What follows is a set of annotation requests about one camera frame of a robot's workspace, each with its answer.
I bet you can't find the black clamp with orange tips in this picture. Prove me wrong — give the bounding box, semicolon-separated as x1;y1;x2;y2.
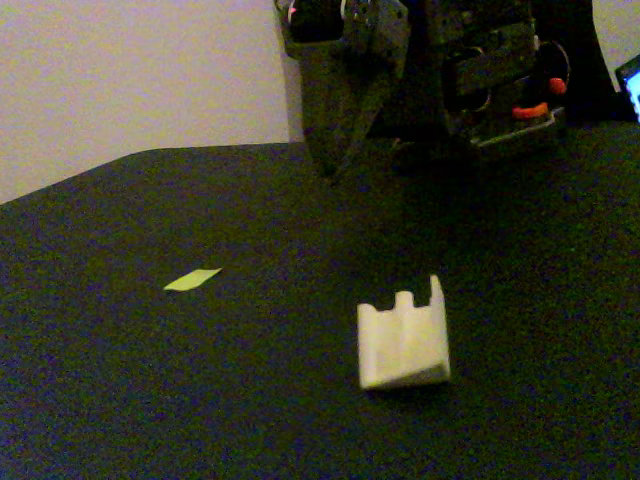
529;40;572;117
510;101;550;120

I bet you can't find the dark desk mat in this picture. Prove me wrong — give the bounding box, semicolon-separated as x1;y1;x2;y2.
0;119;640;480

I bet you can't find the laptop with lit screen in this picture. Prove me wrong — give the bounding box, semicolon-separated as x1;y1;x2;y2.
614;53;640;124

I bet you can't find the yellow-green sticky note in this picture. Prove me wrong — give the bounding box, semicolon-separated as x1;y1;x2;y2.
162;267;223;293

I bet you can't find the white notched plastic wedge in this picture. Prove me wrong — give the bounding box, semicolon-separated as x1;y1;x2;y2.
356;273;452;391

